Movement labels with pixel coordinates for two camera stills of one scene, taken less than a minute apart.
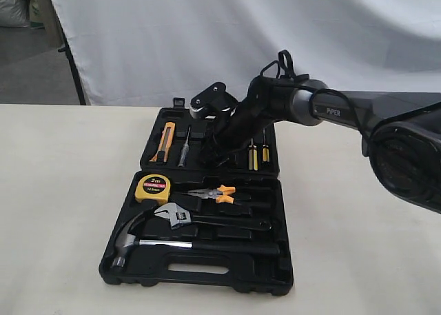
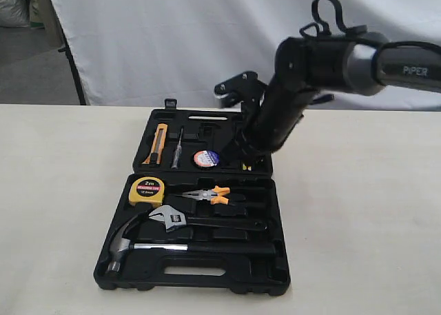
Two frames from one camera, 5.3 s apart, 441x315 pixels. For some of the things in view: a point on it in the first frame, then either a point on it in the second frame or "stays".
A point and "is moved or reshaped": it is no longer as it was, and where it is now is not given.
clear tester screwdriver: [182, 160] to [176, 159]
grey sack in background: [14, 7] stays
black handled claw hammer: [128, 238] is moved or reshaped
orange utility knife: [160, 156] to [155, 156]
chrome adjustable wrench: [180, 216] is moved or reshaped
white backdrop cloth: [145, 45] stays
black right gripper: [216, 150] to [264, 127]
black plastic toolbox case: [196, 216] stays
